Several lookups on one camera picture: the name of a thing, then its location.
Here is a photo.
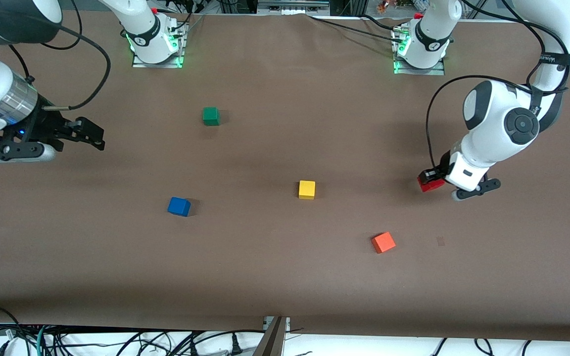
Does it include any red wooden block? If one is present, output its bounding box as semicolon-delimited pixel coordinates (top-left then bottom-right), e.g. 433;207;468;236
418;176;446;193

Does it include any blue wooden block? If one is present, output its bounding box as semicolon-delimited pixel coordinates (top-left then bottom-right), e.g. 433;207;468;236
167;197;191;217

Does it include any orange wooden block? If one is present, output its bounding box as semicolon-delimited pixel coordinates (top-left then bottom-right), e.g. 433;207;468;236
371;231;397;254

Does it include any brown paper table cover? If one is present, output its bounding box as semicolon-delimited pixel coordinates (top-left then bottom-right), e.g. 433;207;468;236
0;10;570;342

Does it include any wooden beam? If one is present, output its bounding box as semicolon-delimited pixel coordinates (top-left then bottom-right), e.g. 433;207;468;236
253;316;288;356

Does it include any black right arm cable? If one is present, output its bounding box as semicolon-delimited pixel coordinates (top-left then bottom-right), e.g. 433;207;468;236
7;0;112;111

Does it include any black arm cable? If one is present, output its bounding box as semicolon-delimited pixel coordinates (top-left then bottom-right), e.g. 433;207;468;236
426;74;570;171
7;0;112;111

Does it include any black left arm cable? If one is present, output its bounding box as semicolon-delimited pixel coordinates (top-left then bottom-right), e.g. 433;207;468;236
426;74;570;171

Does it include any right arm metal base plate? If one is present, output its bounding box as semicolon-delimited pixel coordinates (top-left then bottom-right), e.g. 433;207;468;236
132;22;187;69

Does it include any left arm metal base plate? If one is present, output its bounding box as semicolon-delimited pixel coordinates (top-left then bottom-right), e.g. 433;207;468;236
393;27;446;76

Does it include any long black table cable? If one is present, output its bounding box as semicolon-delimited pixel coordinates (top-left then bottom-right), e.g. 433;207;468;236
307;14;407;40

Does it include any grey metal rail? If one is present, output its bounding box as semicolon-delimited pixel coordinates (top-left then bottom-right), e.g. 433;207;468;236
257;0;330;15

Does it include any small metal bracket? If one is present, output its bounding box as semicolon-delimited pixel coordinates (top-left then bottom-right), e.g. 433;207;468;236
263;316;291;333

